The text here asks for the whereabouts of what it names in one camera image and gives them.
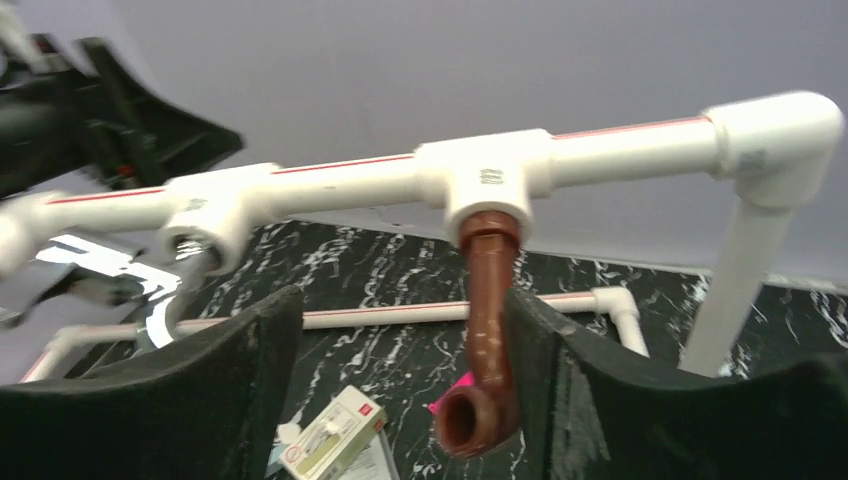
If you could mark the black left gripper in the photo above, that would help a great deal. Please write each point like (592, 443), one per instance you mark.
(107, 125)

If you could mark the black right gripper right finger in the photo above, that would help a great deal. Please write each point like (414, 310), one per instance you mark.
(593, 409)

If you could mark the chrome water faucet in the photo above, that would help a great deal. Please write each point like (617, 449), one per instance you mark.
(113, 273)

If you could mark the brown water faucet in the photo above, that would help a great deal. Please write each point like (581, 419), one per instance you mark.
(478, 418)

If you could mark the pink plastic strip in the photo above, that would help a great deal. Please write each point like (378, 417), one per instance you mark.
(464, 381)

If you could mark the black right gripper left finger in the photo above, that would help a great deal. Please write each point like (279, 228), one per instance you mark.
(203, 407)

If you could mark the clear plastic bag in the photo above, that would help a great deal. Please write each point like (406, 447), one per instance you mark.
(375, 462)

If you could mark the white PVC pipe frame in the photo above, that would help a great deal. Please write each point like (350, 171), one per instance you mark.
(776, 149)

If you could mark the small beige cardboard box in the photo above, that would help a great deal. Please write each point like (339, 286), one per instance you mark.
(328, 446)

